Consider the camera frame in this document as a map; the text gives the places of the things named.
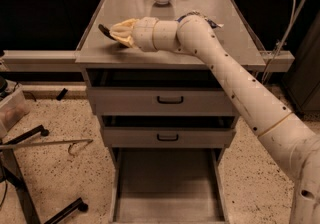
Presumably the bottom grey open drawer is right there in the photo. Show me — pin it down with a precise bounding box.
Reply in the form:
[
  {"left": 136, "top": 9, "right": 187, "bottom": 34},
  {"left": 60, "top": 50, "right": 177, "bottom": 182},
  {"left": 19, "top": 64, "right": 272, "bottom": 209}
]
[{"left": 109, "top": 148, "right": 229, "bottom": 224}]

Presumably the metal hook rod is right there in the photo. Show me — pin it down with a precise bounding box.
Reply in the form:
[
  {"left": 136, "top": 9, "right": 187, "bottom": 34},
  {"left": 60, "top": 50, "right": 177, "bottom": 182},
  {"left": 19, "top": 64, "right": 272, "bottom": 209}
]
[{"left": 0, "top": 139, "right": 93, "bottom": 151}]

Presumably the top grey drawer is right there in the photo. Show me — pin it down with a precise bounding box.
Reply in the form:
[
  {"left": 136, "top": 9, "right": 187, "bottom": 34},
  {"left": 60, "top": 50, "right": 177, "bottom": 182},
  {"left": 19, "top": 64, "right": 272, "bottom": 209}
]
[{"left": 86, "top": 68, "right": 237, "bottom": 116}]

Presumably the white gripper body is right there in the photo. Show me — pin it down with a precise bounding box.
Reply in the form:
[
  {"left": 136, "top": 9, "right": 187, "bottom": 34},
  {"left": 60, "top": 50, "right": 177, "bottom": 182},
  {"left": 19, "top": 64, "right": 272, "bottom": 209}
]
[{"left": 132, "top": 17, "right": 158, "bottom": 52}]

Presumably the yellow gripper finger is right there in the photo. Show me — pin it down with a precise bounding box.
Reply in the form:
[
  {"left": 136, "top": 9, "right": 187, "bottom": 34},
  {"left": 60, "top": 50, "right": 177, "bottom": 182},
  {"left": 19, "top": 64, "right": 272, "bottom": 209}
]
[
  {"left": 110, "top": 18, "right": 137, "bottom": 35},
  {"left": 112, "top": 34, "right": 136, "bottom": 48}
]

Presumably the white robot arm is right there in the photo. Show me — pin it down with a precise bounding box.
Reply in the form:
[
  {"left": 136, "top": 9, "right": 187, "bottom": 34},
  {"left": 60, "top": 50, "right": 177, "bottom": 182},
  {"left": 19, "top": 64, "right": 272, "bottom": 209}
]
[{"left": 110, "top": 14, "right": 320, "bottom": 224}]

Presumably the grey drawer cabinet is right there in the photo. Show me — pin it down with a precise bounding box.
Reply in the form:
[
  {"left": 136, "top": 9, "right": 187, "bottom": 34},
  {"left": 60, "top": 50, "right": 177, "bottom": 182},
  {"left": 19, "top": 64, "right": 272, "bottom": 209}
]
[{"left": 75, "top": 0, "right": 267, "bottom": 224}]

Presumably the white cable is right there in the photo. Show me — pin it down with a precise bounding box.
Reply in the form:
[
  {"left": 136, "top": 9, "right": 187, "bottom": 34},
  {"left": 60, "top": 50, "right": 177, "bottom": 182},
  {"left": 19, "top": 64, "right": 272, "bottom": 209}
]
[{"left": 259, "top": 0, "right": 320, "bottom": 86}]

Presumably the dark grey side cabinet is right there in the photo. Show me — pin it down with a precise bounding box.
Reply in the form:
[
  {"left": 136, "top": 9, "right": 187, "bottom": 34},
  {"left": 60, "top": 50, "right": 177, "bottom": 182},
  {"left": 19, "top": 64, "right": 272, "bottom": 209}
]
[{"left": 282, "top": 11, "right": 320, "bottom": 114}]

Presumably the blue chip bag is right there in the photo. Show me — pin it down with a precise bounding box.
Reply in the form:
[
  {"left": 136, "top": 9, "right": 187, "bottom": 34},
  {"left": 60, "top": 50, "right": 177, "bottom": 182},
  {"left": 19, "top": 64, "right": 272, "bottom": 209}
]
[{"left": 176, "top": 10, "right": 224, "bottom": 29}]

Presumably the black stand base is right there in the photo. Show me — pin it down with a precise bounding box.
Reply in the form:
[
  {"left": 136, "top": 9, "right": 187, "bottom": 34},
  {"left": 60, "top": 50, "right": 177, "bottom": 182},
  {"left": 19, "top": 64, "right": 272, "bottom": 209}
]
[{"left": 0, "top": 125, "right": 89, "bottom": 224}]

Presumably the small black floor block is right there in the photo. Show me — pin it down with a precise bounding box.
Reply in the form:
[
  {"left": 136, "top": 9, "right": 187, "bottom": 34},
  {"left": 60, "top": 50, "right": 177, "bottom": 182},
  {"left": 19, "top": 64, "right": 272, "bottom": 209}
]
[{"left": 56, "top": 88, "right": 68, "bottom": 101}]

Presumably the middle grey drawer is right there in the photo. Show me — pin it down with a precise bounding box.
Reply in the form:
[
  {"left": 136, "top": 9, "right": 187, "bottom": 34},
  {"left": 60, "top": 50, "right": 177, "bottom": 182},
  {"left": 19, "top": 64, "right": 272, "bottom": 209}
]
[{"left": 101, "top": 116, "right": 237, "bottom": 148}]

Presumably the clear plastic storage box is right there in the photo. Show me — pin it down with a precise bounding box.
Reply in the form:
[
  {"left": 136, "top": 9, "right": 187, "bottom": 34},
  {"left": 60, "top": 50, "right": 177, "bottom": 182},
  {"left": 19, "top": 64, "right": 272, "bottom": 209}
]
[{"left": 0, "top": 81, "right": 29, "bottom": 138}]

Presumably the dark rxbar chocolate bar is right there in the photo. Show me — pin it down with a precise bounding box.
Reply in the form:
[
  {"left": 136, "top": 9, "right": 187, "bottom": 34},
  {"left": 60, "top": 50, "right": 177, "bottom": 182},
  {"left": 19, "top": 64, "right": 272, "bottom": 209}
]
[{"left": 98, "top": 24, "right": 128, "bottom": 48}]

